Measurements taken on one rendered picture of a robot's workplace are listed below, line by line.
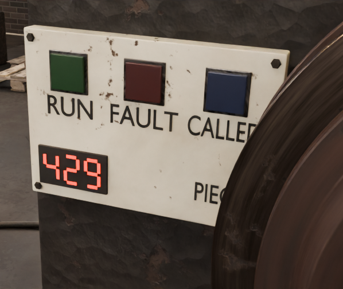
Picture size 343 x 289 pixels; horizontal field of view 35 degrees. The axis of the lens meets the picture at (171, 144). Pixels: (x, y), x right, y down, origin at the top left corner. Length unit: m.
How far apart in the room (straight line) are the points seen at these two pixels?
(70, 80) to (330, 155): 0.29
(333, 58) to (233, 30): 0.18
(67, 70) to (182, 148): 0.14
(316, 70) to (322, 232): 0.10
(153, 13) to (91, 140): 0.14
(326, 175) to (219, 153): 0.19
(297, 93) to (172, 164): 0.22
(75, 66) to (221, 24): 0.15
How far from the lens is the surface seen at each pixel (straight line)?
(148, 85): 0.51
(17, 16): 7.80
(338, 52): 0.34
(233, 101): 0.49
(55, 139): 0.58
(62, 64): 0.54
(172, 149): 0.52
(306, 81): 0.34
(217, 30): 0.50
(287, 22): 0.49
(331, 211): 0.34
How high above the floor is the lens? 1.33
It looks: 21 degrees down
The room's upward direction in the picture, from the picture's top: 3 degrees clockwise
